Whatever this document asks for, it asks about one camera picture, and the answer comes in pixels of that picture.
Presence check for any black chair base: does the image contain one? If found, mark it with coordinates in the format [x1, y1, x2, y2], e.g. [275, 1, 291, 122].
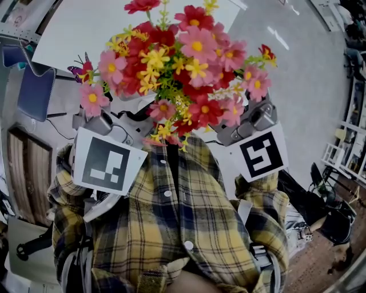
[15, 231, 54, 262]

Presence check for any white shelving rack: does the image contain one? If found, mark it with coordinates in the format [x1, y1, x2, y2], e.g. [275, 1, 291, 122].
[320, 77, 366, 184]

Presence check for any yellow plaid shirt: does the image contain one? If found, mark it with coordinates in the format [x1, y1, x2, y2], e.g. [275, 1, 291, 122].
[47, 133, 289, 293]

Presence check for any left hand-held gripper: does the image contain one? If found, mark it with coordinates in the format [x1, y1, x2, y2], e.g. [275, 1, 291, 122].
[70, 104, 156, 196]

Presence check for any black undershirt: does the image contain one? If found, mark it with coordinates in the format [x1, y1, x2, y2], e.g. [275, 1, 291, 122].
[166, 144, 181, 201]

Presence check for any white printed carton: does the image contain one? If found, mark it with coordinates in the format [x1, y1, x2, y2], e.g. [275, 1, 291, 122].
[285, 205, 313, 253]

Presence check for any black flat panel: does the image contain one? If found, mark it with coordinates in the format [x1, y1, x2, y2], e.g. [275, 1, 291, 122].
[309, 162, 337, 198]

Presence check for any white cabinet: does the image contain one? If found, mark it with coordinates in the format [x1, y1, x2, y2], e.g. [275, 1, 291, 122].
[310, 0, 347, 33]

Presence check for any person's right forearm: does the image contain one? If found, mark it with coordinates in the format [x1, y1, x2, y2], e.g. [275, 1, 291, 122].
[234, 170, 289, 287]

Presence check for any pale grey board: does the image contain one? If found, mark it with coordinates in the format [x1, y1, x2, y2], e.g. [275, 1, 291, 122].
[7, 216, 58, 284]

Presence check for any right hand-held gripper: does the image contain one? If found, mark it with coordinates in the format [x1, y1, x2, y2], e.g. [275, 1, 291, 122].
[216, 90, 289, 183]

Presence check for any blue chair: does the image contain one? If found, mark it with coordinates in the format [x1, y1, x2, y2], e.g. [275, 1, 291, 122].
[2, 42, 68, 123]

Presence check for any grey backpack strap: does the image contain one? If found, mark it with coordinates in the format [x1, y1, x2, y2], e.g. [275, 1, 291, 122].
[61, 191, 124, 293]
[237, 199, 283, 293]

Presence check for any brown wooden board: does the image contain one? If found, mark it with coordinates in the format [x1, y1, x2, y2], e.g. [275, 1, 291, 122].
[7, 127, 54, 227]

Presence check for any person's left forearm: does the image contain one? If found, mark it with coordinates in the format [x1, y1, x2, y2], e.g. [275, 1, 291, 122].
[47, 142, 95, 258]

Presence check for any thin black cable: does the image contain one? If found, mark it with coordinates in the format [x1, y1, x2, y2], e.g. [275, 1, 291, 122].
[45, 118, 75, 141]

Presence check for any person's leg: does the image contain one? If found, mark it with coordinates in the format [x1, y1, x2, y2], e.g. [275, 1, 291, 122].
[165, 268, 226, 293]

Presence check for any red pink yellow flower bouquet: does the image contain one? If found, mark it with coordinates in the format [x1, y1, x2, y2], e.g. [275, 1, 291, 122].
[67, 0, 278, 152]

